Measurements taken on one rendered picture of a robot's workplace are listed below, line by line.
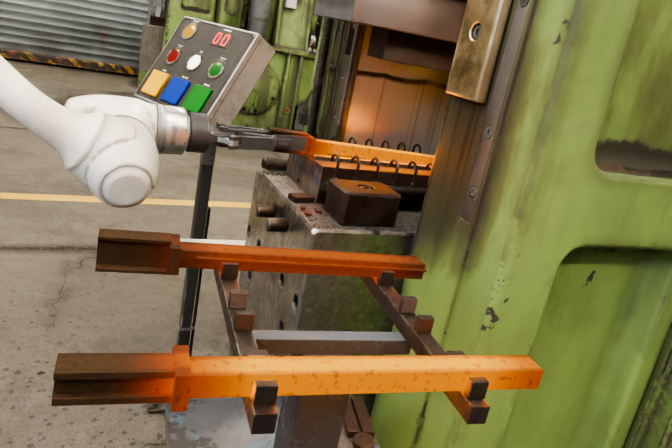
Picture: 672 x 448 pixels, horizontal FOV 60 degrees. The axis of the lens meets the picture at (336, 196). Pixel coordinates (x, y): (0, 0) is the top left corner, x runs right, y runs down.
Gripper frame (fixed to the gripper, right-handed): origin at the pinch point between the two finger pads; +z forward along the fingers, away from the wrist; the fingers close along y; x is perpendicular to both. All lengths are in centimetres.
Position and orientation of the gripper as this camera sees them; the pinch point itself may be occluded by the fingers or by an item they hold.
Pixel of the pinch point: (288, 141)
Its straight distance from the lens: 119.1
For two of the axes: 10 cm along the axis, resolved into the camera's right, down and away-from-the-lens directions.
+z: 9.1, 0.5, 4.2
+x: 1.8, -9.4, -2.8
